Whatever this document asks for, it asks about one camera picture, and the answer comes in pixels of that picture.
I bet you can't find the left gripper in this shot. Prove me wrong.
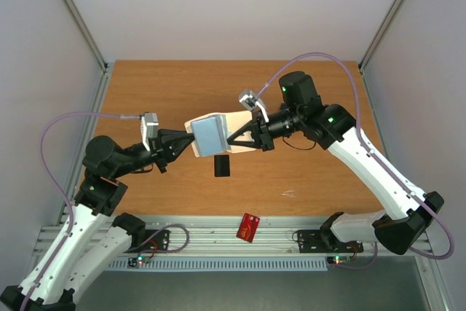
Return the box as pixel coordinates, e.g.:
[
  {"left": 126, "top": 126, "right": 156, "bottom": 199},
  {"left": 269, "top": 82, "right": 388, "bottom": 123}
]
[{"left": 113, "top": 128, "right": 197, "bottom": 178}]

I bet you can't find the beige card holder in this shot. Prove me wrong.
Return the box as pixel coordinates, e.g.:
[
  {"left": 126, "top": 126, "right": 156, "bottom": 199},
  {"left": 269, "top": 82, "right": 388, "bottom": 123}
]
[{"left": 184, "top": 111, "right": 254, "bottom": 157}]

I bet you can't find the black card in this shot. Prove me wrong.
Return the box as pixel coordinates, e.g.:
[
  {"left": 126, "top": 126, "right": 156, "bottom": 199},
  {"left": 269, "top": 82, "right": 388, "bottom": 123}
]
[{"left": 214, "top": 154, "right": 231, "bottom": 178}]

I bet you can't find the red VIP card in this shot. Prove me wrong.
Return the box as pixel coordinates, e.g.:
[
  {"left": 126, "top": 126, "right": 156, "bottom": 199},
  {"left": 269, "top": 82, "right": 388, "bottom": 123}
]
[{"left": 236, "top": 213, "right": 261, "bottom": 243}]

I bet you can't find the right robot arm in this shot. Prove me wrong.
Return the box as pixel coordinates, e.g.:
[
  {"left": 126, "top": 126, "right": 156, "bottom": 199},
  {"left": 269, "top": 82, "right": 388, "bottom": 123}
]
[{"left": 227, "top": 71, "right": 444, "bottom": 255}]

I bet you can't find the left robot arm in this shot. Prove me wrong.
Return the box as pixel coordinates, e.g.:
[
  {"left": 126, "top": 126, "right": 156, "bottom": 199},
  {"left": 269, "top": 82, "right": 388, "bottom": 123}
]
[{"left": 1, "top": 129, "right": 194, "bottom": 310}]

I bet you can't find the left circuit board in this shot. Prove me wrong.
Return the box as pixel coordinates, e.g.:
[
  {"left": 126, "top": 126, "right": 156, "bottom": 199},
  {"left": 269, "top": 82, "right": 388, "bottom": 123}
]
[{"left": 127, "top": 256, "right": 151, "bottom": 268}]

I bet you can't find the circuit board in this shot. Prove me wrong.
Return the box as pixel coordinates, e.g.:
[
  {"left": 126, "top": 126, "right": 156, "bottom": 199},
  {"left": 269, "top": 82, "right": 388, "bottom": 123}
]
[
  {"left": 327, "top": 255, "right": 353, "bottom": 265},
  {"left": 127, "top": 256, "right": 151, "bottom": 268}
]

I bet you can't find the right circuit board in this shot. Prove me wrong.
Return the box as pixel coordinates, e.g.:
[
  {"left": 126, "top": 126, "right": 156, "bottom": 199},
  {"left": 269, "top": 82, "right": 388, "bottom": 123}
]
[{"left": 327, "top": 255, "right": 353, "bottom": 265}]

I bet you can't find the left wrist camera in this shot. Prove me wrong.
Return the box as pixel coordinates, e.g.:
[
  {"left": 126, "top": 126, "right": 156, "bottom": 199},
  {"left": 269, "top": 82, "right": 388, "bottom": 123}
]
[{"left": 140, "top": 112, "right": 159, "bottom": 151}]

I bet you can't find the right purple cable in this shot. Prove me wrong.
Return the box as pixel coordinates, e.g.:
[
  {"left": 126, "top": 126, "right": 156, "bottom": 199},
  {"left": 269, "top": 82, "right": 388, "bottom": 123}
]
[{"left": 256, "top": 51, "right": 456, "bottom": 270}]

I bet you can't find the left aluminium frame post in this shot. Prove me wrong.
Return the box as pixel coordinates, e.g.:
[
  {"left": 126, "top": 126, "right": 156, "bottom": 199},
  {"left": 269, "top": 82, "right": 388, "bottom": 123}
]
[{"left": 42, "top": 0, "right": 110, "bottom": 71}]

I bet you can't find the aluminium frame post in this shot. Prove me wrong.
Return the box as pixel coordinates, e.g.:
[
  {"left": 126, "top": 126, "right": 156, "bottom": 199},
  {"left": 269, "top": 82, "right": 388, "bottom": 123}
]
[
  {"left": 358, "top": 0, "right": 429, "bottom": 70},
  {"left": 42, "top": 0, "right": 110, "bottom": 71}
]

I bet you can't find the aluminium rail base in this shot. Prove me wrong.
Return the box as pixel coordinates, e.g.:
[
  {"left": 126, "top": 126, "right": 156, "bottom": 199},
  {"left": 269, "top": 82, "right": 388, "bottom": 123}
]
[{"left": 33, "top": 215, "right": 327, "bottom": 257}]

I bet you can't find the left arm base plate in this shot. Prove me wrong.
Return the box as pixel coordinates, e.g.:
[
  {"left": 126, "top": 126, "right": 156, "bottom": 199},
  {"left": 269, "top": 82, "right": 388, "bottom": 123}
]
[{"left": 126, "top": 229, "right": 170, "bottom": 253}]

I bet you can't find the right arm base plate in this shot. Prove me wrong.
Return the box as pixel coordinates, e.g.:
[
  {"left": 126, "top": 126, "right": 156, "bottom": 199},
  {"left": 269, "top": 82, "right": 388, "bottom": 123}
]
[{"left": 292, "top": 229, "right": 364, "bottom": 254}]

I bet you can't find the grey slotted cable duct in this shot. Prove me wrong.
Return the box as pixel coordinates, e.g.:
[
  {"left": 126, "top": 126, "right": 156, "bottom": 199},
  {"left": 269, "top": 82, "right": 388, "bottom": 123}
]
[{"left": 107, "top": 256, "right": 328, "bottom": 273}]

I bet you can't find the right aluminium frame post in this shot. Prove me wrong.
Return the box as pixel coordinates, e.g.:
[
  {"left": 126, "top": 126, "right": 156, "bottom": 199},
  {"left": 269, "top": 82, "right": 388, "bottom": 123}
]
[{"left": 358, "top": 0, "right": 429, "bottom": 70}]

